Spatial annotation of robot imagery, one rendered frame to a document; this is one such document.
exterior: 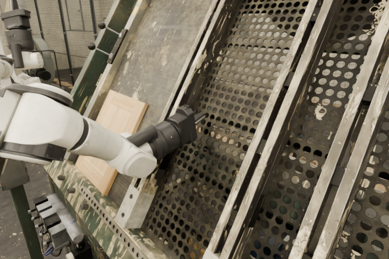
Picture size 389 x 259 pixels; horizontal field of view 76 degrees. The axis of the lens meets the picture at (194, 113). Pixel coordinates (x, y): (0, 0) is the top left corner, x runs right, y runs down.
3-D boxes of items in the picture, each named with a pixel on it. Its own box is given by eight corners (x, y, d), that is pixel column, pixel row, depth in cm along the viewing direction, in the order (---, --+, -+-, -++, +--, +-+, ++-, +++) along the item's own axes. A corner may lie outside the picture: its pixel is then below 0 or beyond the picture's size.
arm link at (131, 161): (146, 181, 65) (113, 173, 53) (126, 159, 69) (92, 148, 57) (162, 161, 65) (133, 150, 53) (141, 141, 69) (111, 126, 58)
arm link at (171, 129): (202, 144, 76) (172, 165, 69) (181, 134, 83) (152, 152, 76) (197, 108, 70) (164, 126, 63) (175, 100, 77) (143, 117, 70)
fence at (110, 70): (70, 158, 129) (63, 156, 126) (146, -2, 137) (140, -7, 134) (74, 162, 126) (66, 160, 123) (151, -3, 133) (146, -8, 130)
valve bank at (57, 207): (30, 229, 124) (19, 189, 116) (61, 215, 133) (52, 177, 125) (65, 307, 90) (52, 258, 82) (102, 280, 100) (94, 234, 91)
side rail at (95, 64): (65, 144, 151) (47, 140, 143) (140, -14, 159) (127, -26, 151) (69, 148, 147) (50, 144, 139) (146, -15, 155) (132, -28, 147)
